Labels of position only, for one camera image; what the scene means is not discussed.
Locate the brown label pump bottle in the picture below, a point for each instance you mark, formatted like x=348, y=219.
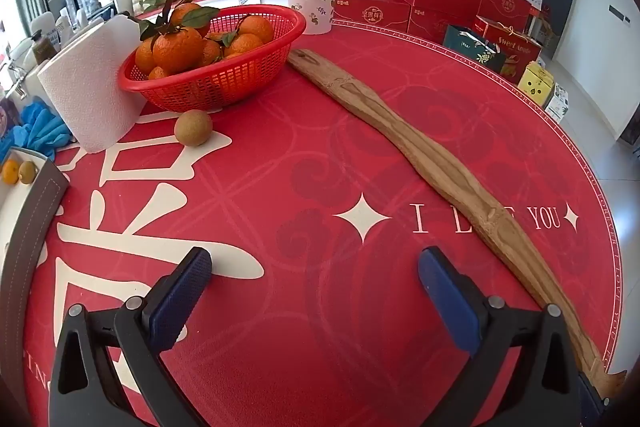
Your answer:
x=44, y=49

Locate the dark green gift bag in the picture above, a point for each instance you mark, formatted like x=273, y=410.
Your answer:
x=467, y=49

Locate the white paper towel roll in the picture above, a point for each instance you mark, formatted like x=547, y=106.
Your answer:
x=90, y=82

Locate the grey cardboard tray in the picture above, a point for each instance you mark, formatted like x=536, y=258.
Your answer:
x=35, y=217

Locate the single orange mandarin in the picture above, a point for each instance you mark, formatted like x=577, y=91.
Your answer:
x=10, y=172

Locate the green-brown round fruit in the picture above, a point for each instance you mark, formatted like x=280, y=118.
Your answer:
x=27, y=171

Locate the long wooden stick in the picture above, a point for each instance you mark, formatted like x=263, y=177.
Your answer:
x=435, y=157

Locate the yellow cartoon box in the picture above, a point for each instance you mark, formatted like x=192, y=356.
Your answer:
x=534, y=87

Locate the floral paper cup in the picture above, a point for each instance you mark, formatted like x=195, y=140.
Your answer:
x=312, y=7

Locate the red printed tablecloth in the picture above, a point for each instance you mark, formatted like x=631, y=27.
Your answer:
x=300, y=147

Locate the white and green box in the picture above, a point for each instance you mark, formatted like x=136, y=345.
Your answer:
x=557, y=103

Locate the brown round kiwi fruit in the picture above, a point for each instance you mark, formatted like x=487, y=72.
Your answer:
x=193, y=127

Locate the blue rubber gloves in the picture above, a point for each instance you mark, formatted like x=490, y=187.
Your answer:
x=35, y=129

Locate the red plastic basket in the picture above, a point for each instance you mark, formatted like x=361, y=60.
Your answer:
x=215, y=82

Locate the silver rabbit figure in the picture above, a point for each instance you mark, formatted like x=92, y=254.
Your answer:
x=14, y=77

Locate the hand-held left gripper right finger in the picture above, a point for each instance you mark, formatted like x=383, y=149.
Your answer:
x=445, y=297

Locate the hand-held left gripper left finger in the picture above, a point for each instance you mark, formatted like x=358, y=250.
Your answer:
x=180, y=297

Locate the pile of leafy mandarins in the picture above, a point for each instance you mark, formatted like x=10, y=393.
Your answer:
x=177, y=49

